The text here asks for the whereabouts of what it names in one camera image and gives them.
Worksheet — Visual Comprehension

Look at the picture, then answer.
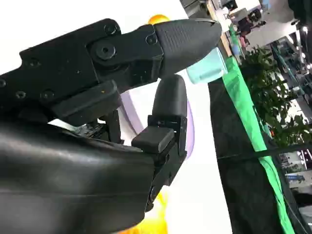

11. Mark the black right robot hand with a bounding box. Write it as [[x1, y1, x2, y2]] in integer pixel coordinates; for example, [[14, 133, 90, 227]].
[[0, 18, 223, 234]]

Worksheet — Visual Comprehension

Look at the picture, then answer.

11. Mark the orange and white toy bread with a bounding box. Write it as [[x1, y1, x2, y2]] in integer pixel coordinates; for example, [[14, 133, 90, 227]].
[[131, 190, 169, 234], [147, 14, 171, 25]]

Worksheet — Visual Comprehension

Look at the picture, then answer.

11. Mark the lilac plate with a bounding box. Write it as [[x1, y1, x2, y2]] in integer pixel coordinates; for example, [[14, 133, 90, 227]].
[[120, 90, 195, 158]]

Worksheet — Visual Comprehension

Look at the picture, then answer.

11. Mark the black cloth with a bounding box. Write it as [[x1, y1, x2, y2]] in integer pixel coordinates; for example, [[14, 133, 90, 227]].
[[208, 79, 291, 234]]

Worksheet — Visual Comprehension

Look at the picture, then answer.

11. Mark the pale green mug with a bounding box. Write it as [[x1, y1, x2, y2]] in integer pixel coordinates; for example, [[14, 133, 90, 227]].
[[185, 47, 229, 85]]

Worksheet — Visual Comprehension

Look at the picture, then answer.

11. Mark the green cloth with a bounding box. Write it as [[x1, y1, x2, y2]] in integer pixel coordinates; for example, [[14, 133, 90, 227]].
[[223, 24, 305, 234]]

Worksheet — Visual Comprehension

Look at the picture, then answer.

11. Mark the green potted plant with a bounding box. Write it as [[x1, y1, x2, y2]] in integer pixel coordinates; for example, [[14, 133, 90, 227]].
[[240, 46, 312, 147]]

